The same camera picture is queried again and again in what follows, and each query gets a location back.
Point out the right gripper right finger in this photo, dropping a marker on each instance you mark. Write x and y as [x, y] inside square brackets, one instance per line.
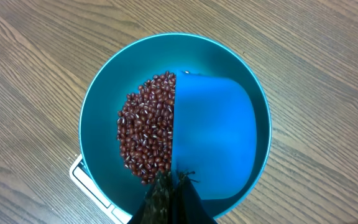
[188, 208]

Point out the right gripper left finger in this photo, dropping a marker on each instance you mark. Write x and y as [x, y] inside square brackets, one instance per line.
[157, 204]

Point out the blue plastic measuring scoop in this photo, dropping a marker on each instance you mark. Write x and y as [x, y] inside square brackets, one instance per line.
[214, 134]

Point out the red beans in bowl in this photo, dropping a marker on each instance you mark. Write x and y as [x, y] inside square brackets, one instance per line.
[145, 127]

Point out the white digital kitchen scale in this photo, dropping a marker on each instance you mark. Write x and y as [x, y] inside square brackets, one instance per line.
[80, 176]

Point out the teal blue bowl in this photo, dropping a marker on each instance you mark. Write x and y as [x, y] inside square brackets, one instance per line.
[131, 67]

